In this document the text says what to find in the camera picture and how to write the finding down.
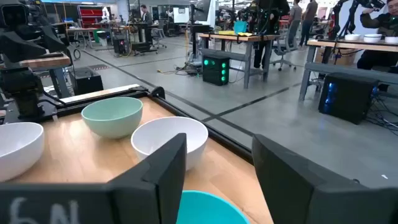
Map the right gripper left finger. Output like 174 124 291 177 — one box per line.
107 133 187 224

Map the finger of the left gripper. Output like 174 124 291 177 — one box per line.
0 30 47 63
39 26 68 53

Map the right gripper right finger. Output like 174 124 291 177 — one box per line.
251 133 331 224

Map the mint green bowl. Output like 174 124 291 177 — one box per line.
81 96 144 139

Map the wooden workbench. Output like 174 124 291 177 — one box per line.
198 32 280 90
18 52 73 100
67 27 99 49
298 39 398 102

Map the red shelf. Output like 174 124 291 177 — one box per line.
77 5 104 29

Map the black computer tower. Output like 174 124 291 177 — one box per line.
68 67 104 96

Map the teal bowl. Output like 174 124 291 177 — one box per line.
175 190 251 224

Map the small black computer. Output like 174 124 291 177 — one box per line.
112 37 130 56

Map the person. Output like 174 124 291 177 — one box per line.
298 0 318 47
356 0 398 71
139 4 154 43
252 0 290 70
288 0 303 47

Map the grey office chair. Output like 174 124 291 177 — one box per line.
151 20 168 50

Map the blue-lit black computer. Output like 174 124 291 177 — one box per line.
318 73 379 125

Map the green-lit black computer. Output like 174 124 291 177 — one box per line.
202 54 230 86

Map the whiteboard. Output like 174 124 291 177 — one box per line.
172 6 190 24

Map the monitor cart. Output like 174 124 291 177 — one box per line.
185 24 213 75

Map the black monitor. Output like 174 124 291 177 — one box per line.
193 0 212 22

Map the yellow cloth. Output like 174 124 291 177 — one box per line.
218 30 253 37

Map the teal bag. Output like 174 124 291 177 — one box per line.
233 21 248 34

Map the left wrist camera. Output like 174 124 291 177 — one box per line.
0 2 30 29

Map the black table frame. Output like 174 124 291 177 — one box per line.
0 84 254 166

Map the yellow floor cable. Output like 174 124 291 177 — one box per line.
157 68 187 75

